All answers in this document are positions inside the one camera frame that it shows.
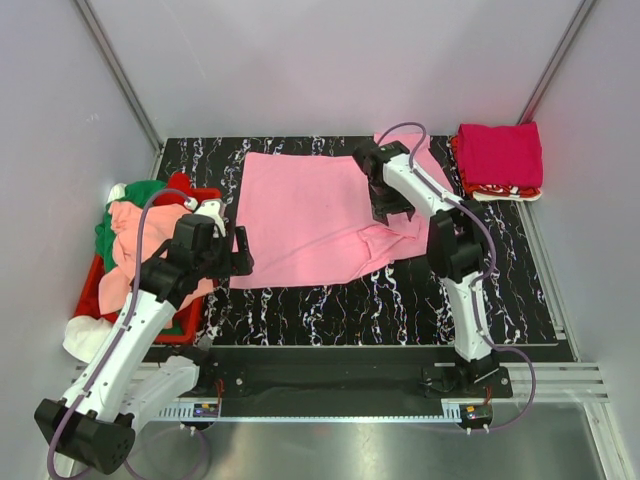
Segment pink t shirt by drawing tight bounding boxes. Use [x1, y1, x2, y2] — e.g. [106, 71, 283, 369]
[230, 152, 429, 290]

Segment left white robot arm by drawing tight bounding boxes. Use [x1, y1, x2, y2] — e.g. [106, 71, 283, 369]
[34, 214, 254, 479]

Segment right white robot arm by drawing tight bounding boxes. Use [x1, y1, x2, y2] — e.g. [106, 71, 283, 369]
[353, 139, 499, 397]

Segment salmon t shirt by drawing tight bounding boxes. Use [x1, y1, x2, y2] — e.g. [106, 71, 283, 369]
[98, 201, 188, 316]

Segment red t shirt in bin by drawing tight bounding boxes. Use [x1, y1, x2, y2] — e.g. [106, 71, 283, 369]
[153, 172, 195, 210]

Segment red plastic bin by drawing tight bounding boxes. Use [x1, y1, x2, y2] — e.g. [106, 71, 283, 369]
[74, 189, 220, 344]

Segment folded red white t shirt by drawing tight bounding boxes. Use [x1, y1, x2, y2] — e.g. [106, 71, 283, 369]
[449, 135, 542, 202]

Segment green t shirt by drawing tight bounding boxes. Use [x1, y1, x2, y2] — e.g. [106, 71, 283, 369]
[94, 180, 184, 336]

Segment black marble pattern mat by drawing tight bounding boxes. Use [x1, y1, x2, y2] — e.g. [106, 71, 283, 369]
[157, 136, 558, 346]

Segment folded magenta t shirt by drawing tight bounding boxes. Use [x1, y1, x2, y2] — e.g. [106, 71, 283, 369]
[457, 122, 544, 188]

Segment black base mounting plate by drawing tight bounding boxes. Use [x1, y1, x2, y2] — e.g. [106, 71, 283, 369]
[144, 347, 514, 401]

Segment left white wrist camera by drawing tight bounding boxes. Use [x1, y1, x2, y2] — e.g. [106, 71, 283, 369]
[184, 197, 227, 237]

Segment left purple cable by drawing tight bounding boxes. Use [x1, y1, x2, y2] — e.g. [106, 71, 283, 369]
[46, 187, 211, 480]

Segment white cable duct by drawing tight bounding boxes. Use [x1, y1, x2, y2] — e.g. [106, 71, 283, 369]
[152, 401, 461, 424]

